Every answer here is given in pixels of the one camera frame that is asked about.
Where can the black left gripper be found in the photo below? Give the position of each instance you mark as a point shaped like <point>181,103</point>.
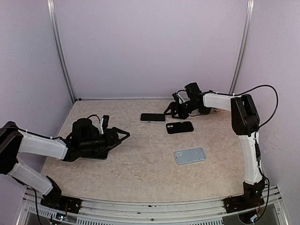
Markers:
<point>112,142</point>

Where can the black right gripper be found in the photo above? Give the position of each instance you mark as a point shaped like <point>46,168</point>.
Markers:
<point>178,110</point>

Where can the black phone case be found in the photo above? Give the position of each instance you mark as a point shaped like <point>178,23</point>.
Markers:
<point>179,127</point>

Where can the green edged smartphone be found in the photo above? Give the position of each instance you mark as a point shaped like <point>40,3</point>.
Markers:
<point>99,157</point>

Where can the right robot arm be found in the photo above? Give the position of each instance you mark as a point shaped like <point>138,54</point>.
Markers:
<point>245,123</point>

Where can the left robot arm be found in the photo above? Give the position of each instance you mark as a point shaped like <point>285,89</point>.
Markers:
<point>14,141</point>

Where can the light blue phone case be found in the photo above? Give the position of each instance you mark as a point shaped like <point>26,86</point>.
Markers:
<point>189,156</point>

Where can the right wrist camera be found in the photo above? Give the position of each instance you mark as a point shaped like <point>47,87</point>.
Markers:
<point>177,98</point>

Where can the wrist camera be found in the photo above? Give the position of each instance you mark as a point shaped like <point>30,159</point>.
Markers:
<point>103,124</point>
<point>177,98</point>

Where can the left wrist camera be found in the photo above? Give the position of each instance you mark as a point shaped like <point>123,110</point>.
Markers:
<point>103,124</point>

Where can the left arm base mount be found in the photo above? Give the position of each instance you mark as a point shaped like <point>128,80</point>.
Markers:
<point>57,201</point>

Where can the left aluminium frame post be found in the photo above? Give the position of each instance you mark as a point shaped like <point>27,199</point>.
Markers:
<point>59,49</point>

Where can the aluminium frame post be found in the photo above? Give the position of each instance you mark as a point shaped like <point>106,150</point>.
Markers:
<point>243,46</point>
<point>59,49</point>

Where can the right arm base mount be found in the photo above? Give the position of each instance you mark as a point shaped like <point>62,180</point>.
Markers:
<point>250,199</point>

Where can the front aluminium rail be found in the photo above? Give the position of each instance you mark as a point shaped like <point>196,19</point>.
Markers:
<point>101,212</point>

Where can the right aluminium frame post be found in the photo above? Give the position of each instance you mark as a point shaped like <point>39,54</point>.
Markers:
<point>243,46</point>

